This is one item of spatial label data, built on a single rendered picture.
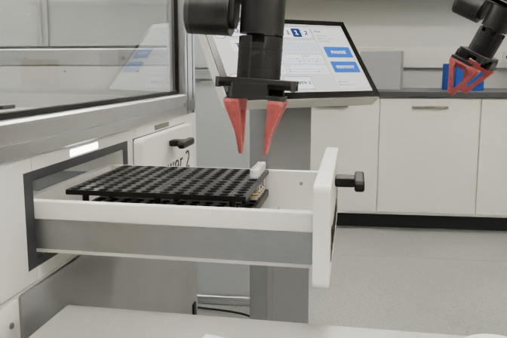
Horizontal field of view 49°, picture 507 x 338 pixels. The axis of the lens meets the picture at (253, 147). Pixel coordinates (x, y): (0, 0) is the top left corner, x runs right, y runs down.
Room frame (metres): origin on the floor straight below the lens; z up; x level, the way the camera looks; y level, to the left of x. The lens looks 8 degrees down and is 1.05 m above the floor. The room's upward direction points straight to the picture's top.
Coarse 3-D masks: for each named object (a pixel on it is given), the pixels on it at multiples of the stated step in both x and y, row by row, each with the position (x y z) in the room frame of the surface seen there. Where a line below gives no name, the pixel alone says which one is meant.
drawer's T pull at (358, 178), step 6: (336, 174) 0.71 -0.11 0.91; (342, 174) 0.70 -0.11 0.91; (348, 174) 0.70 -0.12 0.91; (360, 174) 0.70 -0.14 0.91; (336, 180) 0.68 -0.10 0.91; (342, 180) 0.68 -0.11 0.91; (348, 180) 0.68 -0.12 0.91; (354, 180) 0.68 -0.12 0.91; (360, 180) 0.66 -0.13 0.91; (336, 186) 0.68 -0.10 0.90; (342, 186) 0.68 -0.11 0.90; (348, 186) 0.68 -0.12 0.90; (354, 186) 0.68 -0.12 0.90; (360, 186) 0.65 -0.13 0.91
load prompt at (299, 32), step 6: (288, 30) 1.78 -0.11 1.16; (294, 30) 1.79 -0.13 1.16; (300, 30) 1.80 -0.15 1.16; (306, 30) 1.81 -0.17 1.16; (228, 36) 1.66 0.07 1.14; (234, 36) 1.67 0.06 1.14; (288, 36) 1.76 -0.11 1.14; (294, 36) 1.77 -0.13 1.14; (300, 36) 1.78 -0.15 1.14; (306, 36) 1.79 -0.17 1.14; (312, 36) 1.80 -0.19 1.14
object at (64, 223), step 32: (64, 192) 0.73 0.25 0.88; (288, 192) 0.82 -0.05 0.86; (64, 224) 0.62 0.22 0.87; (96, 224) 0.62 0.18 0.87; (128, 224) 0.61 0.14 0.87; (160, 224) 0.61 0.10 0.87; (192, 224) 0.60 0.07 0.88; (224, 224) 0.59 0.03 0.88; (256, 224) 0.59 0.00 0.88; (288, 224) 0.58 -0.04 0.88; (128, 256) 0.61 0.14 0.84; (160, 256) 0.61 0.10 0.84; (192, 256) 0.60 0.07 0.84; (224, 256) 0.59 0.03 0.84; (256, 256) 0.58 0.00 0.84; (288, 256) 0.58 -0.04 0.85
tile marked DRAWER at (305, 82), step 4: (284, 76) 1.63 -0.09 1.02; (288, 76) 1.64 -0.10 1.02; (292, 76) 1.65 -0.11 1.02; (296, 76) 1.65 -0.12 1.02; (300, 76) 1.66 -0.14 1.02; (304, 76) 1.66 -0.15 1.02; (308, 76) 1.67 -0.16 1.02; (288, 80) 1.63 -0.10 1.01; (292, 80) 1.64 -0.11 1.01; (296, 80) 1.64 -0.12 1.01; (300, 80) 1.65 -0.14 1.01; (304, 80) 1.65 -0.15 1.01; (308, 80) 1.66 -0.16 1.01; (300, 84) 1.64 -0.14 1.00; (304, 84) 1.64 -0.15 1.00; (308, 84) 1.65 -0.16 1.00; (312, 84) 1.65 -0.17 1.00; (300, 88) 1.63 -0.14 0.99; (304, 88) 1.63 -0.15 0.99; (308, 88) 1.64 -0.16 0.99; (312, 88) 1.64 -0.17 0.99
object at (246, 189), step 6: (264, 174) 0.76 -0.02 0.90; (252, 180) 0.73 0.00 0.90; (258, 180) 0.72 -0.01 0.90; (240, 186) 0.68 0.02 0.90; (246, 186) 0.68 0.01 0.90; (252, 186) 0.68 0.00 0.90; (240, 192) 0.66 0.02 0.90; (246, 192) 0.65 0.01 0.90; (252, 192) 0.67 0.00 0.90; (234, 198) 0.63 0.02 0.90; (240, 198) 0.63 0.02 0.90; (246, 198) 0.63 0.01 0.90
